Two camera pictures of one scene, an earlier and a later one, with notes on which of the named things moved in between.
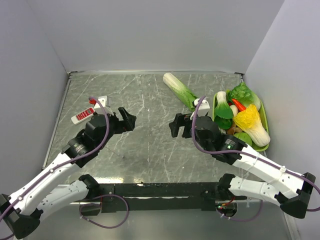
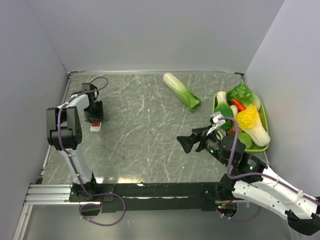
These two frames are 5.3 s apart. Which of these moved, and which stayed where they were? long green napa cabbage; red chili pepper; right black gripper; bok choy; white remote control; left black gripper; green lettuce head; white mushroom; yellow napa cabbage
Moved: right black gripper; left black gripper; white remote control
Stayed: red chili pepper; green lettuce head; white mushroom; long green napa cabbage; bok choy; yellow napa cabbage
